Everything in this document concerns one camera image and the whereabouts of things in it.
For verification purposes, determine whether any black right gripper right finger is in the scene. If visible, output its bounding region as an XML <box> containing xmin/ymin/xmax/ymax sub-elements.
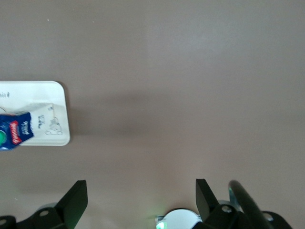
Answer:
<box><xmin>194</xmin><ymin>178</ymin><xmax>294</xmax><ymax>229</ymax></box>

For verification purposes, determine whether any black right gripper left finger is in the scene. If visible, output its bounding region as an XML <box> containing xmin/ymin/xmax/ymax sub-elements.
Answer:
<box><xmin>0</xmin><ymin>180</ymin><xmax>89</xmax><ymax>229</ymax></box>

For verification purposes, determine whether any blue and white milk carton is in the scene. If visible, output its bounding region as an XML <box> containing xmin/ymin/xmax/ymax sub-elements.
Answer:
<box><xmin>0</xmin><ymin>102</ymin><xmax>58</xmax><ymax>152</ymax></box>

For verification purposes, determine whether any cream plastic tray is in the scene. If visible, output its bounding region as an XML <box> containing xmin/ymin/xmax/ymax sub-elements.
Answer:
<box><xmin>0</xmin><ymin>80</ymin><xmax>71</xmax><ymax>146</ymax></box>

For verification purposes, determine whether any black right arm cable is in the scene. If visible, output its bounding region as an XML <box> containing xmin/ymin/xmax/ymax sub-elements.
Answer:
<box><xmin>228</xmin><ymin>180</ymin><xmax>275</xmax><ymax>229</ymax></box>

